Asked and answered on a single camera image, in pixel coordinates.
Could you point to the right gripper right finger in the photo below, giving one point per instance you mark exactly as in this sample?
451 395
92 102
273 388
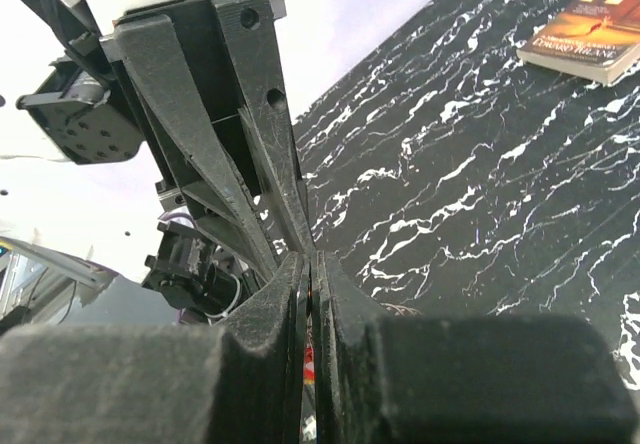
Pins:
385 378

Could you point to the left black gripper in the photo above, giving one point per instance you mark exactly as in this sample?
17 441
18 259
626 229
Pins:
89 109

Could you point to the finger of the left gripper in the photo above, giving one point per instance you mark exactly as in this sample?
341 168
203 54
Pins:
247 28

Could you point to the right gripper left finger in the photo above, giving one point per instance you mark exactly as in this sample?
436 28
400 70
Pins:
237 381

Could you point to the red key tag with key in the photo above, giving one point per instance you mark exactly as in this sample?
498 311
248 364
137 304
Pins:
308 431

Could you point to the large keyring with yellow grip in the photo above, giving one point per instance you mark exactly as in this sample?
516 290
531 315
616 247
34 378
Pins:
400 310

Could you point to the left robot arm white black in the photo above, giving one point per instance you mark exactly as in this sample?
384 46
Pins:
181 264

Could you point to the orange paperback book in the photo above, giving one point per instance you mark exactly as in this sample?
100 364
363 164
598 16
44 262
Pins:
596 40

